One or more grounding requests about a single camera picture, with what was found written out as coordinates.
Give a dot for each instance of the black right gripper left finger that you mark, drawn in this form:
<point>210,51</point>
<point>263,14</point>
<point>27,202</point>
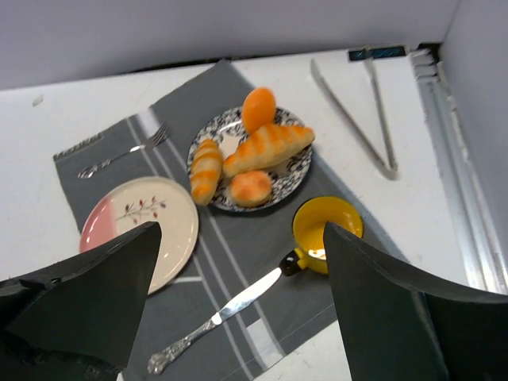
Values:
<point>78,318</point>

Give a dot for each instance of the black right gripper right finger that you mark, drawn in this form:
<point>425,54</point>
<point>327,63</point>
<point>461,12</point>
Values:
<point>399,322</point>

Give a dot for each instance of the small round bread bun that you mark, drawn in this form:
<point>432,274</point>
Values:
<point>250,189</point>

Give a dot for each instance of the striped oblong bread roll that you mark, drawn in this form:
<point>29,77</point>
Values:
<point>205,172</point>

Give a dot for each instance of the long croissant bread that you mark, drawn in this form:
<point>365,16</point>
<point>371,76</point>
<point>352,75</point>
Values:
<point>269,145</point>

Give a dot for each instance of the round orange bread bun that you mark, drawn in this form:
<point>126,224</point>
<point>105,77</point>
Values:
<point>259,108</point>

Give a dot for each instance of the silver table knife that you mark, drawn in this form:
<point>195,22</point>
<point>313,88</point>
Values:
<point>159,361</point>

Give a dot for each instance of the pink and cream plate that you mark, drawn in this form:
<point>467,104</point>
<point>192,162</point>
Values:
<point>137,201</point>

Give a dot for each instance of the yellow mug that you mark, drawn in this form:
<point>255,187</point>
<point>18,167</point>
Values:
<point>308,227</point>

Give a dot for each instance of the grey striped cloth placemat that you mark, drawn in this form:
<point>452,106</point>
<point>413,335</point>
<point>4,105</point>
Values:
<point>233,249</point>

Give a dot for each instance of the blue floral patterned plate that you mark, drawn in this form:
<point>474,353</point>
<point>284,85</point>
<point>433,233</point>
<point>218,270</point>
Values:
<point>228,131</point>

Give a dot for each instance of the silver fork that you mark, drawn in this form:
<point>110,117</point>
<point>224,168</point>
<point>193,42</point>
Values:
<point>153,141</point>

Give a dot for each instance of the blue table label right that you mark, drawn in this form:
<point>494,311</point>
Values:
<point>377,53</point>

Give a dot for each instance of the aluminium table rail right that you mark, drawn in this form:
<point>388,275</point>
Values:
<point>484,263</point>

